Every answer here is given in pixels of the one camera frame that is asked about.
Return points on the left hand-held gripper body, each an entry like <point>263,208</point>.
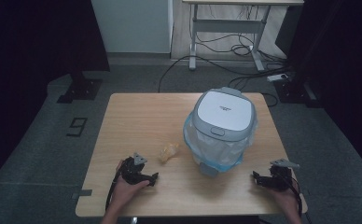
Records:
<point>132,169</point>

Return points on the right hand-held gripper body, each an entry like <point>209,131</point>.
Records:
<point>281,179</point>

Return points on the yellow wrapper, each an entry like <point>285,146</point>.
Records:
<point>169,152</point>

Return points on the translucent blue trash bag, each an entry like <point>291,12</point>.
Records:
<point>215,149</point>

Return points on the grey white lidded trash can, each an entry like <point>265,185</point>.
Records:
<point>224,113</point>

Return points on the person's right hand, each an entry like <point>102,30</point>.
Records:
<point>289,199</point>

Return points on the person's left hand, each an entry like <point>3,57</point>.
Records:
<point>123,193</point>

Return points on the black stand base with curtain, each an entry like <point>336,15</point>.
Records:
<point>297,91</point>

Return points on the white power strip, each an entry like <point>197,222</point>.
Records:
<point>276,77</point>

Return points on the dark curtain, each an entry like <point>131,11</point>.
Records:
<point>30,46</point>

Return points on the black stand base plate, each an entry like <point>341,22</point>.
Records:
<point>81,88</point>

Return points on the white metal frame desk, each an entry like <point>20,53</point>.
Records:
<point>229,25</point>

